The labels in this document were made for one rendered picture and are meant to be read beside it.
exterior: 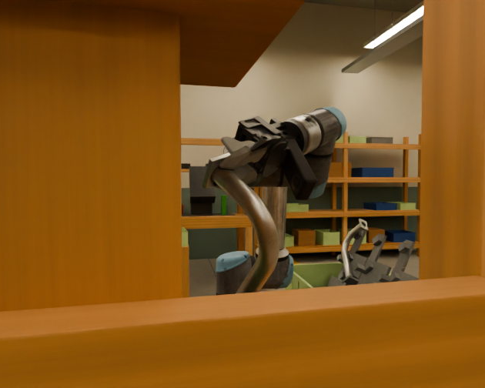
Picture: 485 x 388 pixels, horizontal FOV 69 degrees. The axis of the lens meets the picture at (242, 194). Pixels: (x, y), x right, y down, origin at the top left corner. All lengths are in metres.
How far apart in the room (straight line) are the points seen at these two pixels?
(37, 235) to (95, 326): 0.09
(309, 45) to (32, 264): 6.94
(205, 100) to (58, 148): 6.12
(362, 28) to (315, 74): 1.29
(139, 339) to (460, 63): 0.41
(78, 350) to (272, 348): 0.13
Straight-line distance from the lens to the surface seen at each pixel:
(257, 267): 0.54
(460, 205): 0.44
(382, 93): 7.54
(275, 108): 6.60
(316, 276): 1.83
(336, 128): 0.76
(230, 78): 0.48
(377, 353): 0.32
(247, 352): 0.27
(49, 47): 0.31
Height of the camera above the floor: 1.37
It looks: 2 degrees down
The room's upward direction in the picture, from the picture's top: straight up
